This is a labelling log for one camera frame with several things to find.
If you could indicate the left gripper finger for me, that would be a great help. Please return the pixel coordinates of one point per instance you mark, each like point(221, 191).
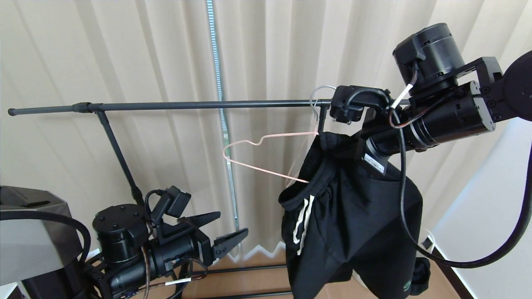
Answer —
point(228, 245)
point(199, 219)

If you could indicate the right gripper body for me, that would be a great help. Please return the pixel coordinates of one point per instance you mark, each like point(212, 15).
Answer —
point(386, 139)

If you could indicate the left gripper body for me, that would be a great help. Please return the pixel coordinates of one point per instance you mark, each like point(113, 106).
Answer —
point(183, 245)

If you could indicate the black shorts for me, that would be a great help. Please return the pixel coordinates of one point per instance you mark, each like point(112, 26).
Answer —
point(353, 228)

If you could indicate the pink clothes hanger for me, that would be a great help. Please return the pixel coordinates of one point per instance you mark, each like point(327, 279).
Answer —
point(291, 134)
point(297, 162)

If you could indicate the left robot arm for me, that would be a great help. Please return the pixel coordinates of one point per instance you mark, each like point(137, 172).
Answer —
point(33, 241)

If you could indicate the white laundry basket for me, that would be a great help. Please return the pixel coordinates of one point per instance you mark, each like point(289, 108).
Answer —
point(428, 240)

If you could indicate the black clothes rack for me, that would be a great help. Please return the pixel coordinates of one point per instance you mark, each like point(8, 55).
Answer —
point(166, 106)

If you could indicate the black garment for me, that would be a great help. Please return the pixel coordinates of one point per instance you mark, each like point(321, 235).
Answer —
point(422, 274)

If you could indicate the beige curtain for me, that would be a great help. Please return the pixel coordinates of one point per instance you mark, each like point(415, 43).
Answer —
point(124, 50)

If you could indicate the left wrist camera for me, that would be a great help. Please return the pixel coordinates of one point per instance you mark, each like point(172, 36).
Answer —
point(176, 201)

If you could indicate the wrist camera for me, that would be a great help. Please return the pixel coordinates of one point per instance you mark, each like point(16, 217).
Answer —
point(176, 201)
point(349, 108)

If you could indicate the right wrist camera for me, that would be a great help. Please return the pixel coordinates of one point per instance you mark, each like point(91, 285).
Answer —
point(349, 108)

